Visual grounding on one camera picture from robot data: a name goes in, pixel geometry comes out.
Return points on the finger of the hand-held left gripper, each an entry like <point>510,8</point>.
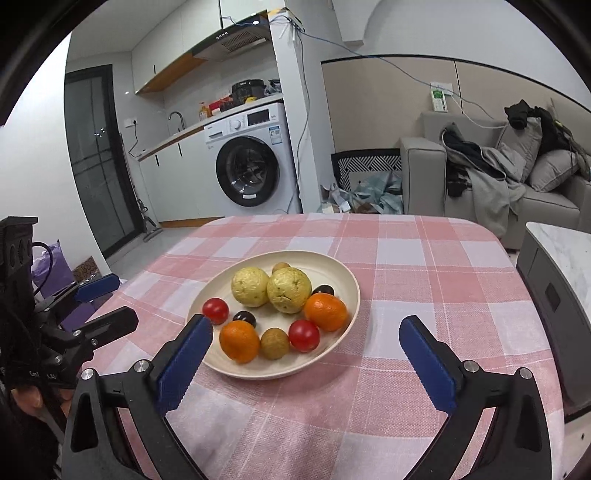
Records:
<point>111,323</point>
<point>99,286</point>

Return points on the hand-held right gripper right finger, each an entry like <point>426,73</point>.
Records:
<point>427,360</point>

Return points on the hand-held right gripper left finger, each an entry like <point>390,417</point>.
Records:
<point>184,360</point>

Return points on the orange mandarin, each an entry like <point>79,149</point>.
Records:
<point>326,312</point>
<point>239,341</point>

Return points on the red cherry tomato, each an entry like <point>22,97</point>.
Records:
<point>215,310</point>
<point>304,335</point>

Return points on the dark purple grape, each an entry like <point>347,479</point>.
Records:
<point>244,318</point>
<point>323,290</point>

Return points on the cream round plate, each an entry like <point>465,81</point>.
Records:
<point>217,284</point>

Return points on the brown longan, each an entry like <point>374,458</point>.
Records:
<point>275,344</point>
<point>280,267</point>

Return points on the large green mottled citrus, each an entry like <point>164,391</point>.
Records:
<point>289,290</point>

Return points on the person's left hand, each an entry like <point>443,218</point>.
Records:
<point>28,399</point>

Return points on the brown patterned box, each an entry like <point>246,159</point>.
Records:
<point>87,271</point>

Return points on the purple bag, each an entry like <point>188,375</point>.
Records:
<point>57,272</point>

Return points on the floor mop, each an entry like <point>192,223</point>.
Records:
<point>150,228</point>

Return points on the pink white checked tablecloth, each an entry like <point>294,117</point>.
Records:
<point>415,277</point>

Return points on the dark glass door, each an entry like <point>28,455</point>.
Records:
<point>97,161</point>

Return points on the white kitchen cabinet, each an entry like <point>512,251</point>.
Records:
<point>175,184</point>

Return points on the white marble coffee table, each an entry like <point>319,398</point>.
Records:
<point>563,258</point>

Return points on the grey sofa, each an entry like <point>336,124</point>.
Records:
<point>425,184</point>

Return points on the grey blanket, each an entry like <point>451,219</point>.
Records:
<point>491,194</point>

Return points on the curved metal faucet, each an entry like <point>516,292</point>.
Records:
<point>178,115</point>

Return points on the yellow bottle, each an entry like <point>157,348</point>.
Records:
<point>204,112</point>

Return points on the black white patterned bin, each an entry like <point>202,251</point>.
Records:
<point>369,164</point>

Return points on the white washing machine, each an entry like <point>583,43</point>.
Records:
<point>258,157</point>

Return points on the dark clothes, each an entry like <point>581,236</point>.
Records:
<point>461,147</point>

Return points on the red box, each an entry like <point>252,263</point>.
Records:
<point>219,107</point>

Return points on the grey sofa pillow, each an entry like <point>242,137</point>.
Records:
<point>554,170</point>
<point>521,143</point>

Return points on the black electric cooker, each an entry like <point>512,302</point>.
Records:
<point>247,92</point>

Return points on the black clothing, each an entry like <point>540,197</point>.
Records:
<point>519,113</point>

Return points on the grey bag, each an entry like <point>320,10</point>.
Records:
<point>273,86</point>

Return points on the steel range hood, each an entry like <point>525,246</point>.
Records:
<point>235,41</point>

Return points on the white wall cabinets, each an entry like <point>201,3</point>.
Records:
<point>175,46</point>

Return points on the white green wall panel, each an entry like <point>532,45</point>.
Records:
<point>438,99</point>

